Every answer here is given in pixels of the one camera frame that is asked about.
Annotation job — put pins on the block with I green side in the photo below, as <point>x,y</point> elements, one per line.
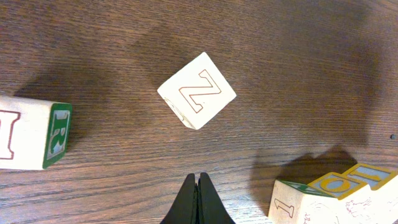
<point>34,133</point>

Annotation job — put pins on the block with car picture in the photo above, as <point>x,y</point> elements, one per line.
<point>377,201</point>

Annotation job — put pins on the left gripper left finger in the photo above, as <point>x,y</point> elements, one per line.
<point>184,207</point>

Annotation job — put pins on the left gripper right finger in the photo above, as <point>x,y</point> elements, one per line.
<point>210,209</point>

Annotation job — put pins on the block with N red side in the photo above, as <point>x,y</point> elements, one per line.
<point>197,92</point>

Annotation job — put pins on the block with C red side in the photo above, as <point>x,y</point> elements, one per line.
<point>342,196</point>

